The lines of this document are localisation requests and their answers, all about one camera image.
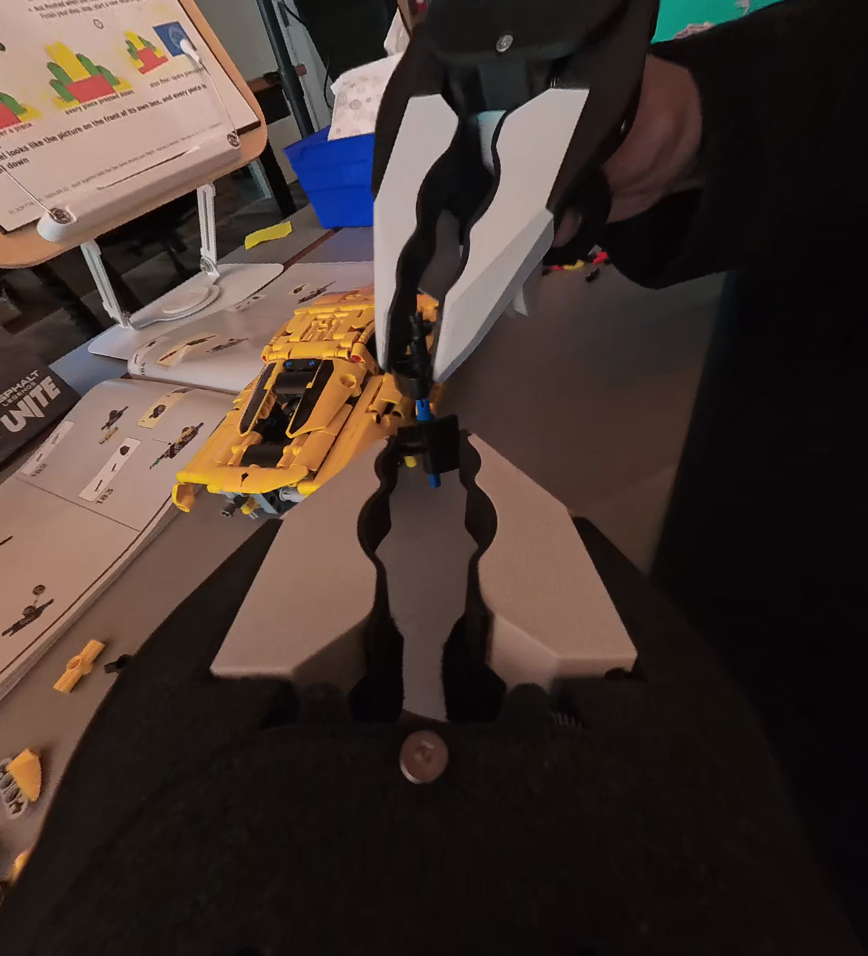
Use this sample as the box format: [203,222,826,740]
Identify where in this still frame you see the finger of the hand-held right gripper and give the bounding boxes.
[431,87,593,385]
[371,92,461,374]

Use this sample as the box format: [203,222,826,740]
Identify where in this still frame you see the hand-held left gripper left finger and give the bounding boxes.
[208,441,405,686]

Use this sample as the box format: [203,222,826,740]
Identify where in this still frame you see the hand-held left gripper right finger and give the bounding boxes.
[464,433,639,686]

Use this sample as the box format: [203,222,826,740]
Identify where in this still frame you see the small yellow black brick assembly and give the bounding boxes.
[396,414,462,489]

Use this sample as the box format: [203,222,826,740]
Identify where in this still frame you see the person's right forearm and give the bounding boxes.
[606,0,868,292]

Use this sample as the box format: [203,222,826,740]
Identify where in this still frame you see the grey desk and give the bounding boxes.
[0,202,734,956]

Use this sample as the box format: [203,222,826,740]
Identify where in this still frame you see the person's right hand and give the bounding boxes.
[553,54,705,251]

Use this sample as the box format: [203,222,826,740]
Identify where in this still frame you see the blue storage bin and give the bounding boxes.
[283,127,376,229]

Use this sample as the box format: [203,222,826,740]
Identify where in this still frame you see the scattered small brick pins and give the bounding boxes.
[542,250,614,282]

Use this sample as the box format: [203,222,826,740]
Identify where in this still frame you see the patterned white paper bag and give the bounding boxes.
[328,52,405,143]

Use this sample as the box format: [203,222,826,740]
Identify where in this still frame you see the yellow brick toy car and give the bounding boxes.
[172,287,450,521]

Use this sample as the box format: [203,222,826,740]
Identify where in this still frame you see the black tripod pole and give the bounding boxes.
[254,0,315,139]

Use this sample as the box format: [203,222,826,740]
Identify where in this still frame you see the single yellow brick connector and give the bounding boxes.
[53,640,106,693]

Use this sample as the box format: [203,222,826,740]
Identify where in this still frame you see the open instruction booklet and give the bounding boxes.
[0,377,242,740]

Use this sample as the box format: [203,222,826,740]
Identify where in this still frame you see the person's torso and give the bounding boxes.
[650,261,868,956]

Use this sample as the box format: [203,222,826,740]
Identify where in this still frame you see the wooden board document stand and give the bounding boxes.
[0,0,285,359]

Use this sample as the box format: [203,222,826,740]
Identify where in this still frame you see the printed instruction sheet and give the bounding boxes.
[0,0,259,233]

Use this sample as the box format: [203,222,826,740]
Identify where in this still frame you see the pile of loose brick pieces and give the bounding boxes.
[0,747,45,956]

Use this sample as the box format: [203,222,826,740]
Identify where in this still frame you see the toy car box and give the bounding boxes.
[0,287,82,503]

